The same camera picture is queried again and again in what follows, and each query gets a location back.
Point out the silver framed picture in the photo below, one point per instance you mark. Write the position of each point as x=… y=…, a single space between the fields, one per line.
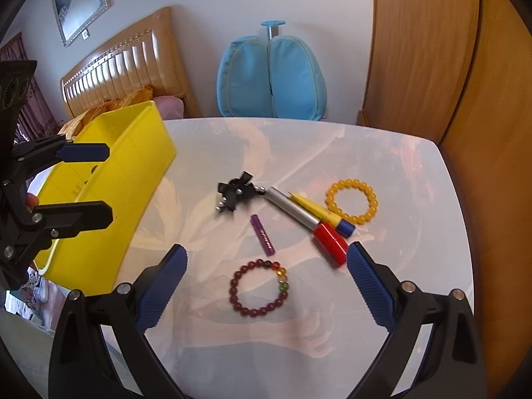
x=79 y=0

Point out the wooden door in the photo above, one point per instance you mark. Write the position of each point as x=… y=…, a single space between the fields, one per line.
x=498 y=133

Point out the tan padded headboard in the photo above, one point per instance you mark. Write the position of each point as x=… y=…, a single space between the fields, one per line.
x=137 y=58

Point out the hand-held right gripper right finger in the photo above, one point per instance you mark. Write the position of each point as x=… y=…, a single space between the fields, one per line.
x=370 y=284

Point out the small purple tube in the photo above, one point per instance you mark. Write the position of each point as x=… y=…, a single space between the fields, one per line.
x=262 y=235

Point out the white bedding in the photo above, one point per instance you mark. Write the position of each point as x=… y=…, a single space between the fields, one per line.
x=25 y=349

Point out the black bow hair clip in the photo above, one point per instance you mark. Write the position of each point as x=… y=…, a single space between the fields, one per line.
x=235 y=189

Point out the person's left hand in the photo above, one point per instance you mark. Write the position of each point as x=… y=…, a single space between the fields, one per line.
x=32 y=201

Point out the yellow plastic bin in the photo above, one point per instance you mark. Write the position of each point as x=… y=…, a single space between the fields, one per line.
x=124 y=166

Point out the blue cushioned chair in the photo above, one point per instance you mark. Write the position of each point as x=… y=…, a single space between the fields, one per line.
x=249 y=79

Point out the orange pillow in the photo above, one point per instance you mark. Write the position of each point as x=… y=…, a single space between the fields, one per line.
x=120 y=102

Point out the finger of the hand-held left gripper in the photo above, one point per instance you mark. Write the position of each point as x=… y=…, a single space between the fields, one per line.
x=79 y=216
x=85 y=152

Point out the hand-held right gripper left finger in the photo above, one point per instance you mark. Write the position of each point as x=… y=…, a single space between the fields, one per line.
x=164 y=286

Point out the silver tube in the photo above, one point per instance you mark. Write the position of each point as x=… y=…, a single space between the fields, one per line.
x=291 y=208

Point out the yellow tube with blue cap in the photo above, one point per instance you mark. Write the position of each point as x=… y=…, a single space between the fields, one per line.
x=316 y=210

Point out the purple curtain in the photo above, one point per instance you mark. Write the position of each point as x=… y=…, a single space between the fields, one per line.
x=37 y=104

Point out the wooden wardrobe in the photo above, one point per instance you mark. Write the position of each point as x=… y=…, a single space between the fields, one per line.
x=415 y=50

